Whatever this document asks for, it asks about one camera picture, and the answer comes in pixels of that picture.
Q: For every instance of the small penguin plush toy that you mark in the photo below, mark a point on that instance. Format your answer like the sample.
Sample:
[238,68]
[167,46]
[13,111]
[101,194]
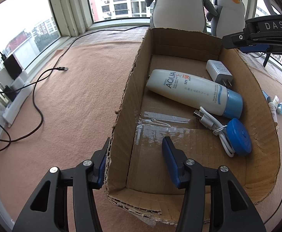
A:
[228,12]

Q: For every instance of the blue round case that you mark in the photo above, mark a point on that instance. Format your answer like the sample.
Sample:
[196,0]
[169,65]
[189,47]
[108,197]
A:
[240,137]

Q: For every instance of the large penguin plush toy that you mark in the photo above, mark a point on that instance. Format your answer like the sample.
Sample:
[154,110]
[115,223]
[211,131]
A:
[177,2]

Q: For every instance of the blue phone stand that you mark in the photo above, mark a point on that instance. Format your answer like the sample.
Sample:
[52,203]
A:
[264,93]

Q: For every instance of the white charger adapter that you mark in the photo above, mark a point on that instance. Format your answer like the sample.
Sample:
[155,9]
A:
[218,71]

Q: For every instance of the black tripod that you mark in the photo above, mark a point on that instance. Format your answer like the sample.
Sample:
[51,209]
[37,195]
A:
[266,59]

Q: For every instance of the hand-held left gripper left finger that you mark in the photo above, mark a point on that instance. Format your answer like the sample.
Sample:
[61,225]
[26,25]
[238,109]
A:
[103,164]

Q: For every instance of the white power strip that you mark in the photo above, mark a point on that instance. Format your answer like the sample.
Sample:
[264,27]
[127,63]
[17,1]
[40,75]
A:
[17,101]

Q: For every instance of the patterned small tube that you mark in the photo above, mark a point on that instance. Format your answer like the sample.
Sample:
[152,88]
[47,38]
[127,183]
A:
[275,99]

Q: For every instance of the white window frame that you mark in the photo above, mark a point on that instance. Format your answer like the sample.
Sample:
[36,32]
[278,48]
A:
[68,9]

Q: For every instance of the brown cardboard box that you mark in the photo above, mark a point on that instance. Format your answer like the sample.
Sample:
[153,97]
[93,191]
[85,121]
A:
[129,116]

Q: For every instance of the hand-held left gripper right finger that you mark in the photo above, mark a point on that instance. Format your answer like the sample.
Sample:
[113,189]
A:
[170,159]

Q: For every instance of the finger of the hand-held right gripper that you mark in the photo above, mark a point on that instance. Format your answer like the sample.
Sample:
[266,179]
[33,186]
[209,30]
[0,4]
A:
[254,48]
[237,40]

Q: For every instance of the black plug adapter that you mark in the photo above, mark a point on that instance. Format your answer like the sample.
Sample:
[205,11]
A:
[9,92]

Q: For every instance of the checkered cloth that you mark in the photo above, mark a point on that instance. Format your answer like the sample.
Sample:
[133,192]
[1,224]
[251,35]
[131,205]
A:
[257,64]

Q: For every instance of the small clear blue bottle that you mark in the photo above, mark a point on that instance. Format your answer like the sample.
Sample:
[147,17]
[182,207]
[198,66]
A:
[281,107]

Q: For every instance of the white sunscreen bottle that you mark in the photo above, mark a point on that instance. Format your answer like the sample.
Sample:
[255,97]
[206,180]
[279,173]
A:
[184,89]

